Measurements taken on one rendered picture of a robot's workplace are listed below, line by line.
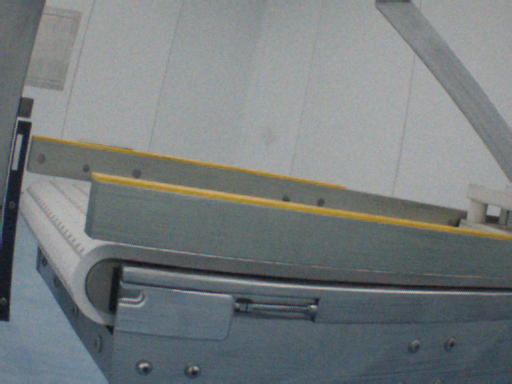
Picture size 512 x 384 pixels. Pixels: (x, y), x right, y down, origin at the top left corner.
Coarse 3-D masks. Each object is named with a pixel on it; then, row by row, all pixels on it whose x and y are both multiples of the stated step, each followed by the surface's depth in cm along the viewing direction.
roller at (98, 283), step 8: (96, 264) 39; (104, 264) 39; (112, 264) 39; (88, 272) 39; (96, 272) 39; (104, 272) 39; (112, 272) 39; (88, 280) 39; (96, 280) 39; (104, 280) 39; (112, 280) 39; (88, 288) 39; (96, 288) 39; (104, 288) 39; (112, 288) 39; (88, 296) 39; (96, 296) 39; (104, 296) 39; (112, 296) 39; (96, 304) 39; (104, 304) 39; (112, 304) 39; (104, 312) 39; (112, 312) 40
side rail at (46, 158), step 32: (32, 160) 61; (64, 160) 63; (96, 160) 64; (128, 160) 66; (160, 160) 67; (224, 192) 71; (256, 192) 72; (288, 192) 74; (320, 192) 75; (352, 192) 77; (448, 224) 85
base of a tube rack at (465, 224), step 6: (462, 222) 85; (468, 222) 84; (474, 222) 83; (468, 228) 83; (474, 228) 82; (480, 228) 81; (486, 228) 80; (492, 228) 79; (498, 228) 81; (510, 234) 76
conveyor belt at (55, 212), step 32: (32, 192) 59; (64, 192) 56; (32, 224) 54; (64, 224) 46; (64, 256) 42; (96, 256) 39; (128, 256) 40; (160, 256) 41; (192, 256) 42; (96, 320) 40
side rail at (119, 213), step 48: (96, 192) 37; (144, 192) 38; (144, 240) 39; (192, 240) 40; (240, 240) 41; (288, 240) 43; (336, 240) 44; (384, 240) 46; (432, 240) 48; (480, 240) 51
